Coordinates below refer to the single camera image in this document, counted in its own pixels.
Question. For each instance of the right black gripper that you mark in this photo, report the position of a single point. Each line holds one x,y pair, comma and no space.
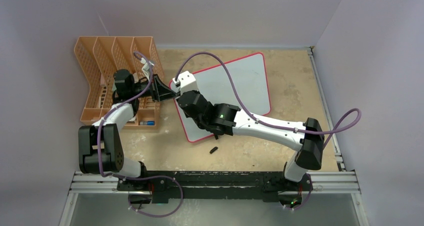
196,91

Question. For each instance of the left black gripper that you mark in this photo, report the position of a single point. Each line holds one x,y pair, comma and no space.
160,92

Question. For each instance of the black marker cap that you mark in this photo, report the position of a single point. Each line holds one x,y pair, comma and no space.
213,150

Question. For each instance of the pink-framed whiteboard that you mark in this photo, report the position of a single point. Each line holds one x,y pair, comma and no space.
249,76

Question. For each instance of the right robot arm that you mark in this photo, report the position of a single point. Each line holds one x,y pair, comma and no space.
304,138

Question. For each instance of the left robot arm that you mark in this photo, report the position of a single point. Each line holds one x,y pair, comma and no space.
100,149

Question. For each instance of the blue small item in tray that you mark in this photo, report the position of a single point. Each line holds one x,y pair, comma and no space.
147,123

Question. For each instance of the orange plastic file organizer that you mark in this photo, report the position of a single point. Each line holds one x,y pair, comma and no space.
100,57

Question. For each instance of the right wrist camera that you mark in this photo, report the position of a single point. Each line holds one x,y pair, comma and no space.
185,82

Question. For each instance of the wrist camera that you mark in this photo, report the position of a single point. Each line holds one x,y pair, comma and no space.
185,82
147,66

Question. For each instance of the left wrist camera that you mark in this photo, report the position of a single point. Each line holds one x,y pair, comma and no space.
147,66

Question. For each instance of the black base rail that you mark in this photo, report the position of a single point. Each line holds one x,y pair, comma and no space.
267,186

